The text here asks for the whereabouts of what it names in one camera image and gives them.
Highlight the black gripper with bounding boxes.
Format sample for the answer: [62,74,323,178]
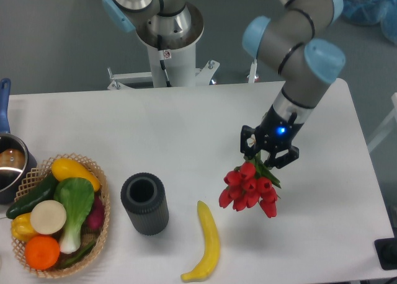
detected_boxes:
[240,104,309,169]

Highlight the red tulip bouquet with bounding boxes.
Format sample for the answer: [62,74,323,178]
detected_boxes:
[218,153,281,218]

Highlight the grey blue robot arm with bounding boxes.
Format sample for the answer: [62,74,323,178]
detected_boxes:
[102,0,346,169]

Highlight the yellow banana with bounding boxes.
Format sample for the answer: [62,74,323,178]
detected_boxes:
[181,200,221,283]

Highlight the dark grey ribbed vase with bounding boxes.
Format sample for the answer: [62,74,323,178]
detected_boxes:
[120,172,169,236]

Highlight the black device at edge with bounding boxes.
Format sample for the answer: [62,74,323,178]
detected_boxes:
[374,237,396,270]

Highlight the purple red onion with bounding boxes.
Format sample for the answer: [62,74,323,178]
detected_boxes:
[86,195,105,231]

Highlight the blue plastic bag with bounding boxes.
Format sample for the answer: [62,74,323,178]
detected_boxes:
[342,0,396,44]

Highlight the green bok choy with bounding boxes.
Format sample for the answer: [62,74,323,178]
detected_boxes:
[54,177,94,254]

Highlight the green chili pepper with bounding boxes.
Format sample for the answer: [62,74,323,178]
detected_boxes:
[58,241,96,269]

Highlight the yellow squash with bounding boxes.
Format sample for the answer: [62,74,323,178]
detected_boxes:
[51,158,101,192]

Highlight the woven wicker basket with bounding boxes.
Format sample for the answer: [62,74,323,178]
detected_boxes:
[11,153,110,278]

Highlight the dark green cucumber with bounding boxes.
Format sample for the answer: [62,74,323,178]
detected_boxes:
[6,173,59,220]

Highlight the white round radish slice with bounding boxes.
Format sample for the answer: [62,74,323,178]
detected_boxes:
[30,200,66,235]

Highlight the orange fruit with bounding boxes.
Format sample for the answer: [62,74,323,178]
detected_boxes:
[24,236,60,270]

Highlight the yellow bell pepper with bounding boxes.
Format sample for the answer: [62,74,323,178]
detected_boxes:
[11,213,38,242]

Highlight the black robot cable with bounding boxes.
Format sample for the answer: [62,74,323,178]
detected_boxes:
[156,34,172,87]

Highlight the white frame at right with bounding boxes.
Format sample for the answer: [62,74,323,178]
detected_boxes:
[367,93,396,153]

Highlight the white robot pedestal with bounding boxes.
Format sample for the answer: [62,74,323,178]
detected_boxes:
[107,2,260,91]

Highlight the blue saucepan with handle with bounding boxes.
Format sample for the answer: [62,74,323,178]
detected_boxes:
[1,78,37,205]

